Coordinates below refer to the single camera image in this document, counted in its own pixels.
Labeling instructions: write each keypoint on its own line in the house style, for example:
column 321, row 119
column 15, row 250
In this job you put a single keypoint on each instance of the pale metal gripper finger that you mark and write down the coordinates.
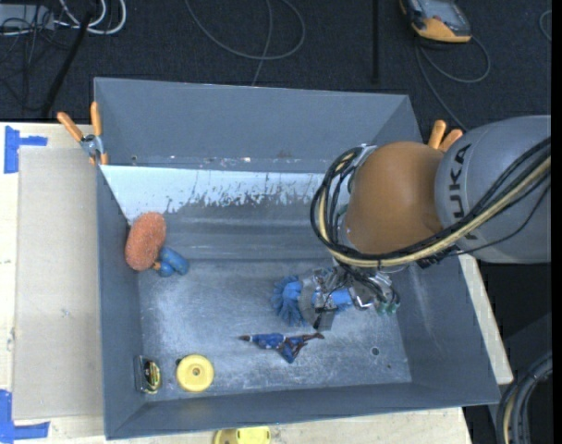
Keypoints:
column 325, row 321
column 314, row 279

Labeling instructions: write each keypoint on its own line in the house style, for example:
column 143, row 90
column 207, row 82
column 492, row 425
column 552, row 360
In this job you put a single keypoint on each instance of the blue bristle brush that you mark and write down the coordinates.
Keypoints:
column 288, row 301

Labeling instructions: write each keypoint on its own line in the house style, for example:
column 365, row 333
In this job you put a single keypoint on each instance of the blue and brown toy figure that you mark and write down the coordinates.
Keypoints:
column 274, row 341

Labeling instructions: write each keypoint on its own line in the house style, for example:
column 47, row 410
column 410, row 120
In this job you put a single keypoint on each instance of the grey metal bin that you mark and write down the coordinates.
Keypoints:
column 216, row 303

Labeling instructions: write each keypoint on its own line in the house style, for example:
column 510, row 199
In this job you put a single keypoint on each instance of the yellow round disc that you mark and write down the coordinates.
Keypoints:
column 195, row 373

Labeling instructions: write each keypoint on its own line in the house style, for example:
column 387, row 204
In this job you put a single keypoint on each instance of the black and yellow tape measure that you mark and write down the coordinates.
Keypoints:
column 148, row 375

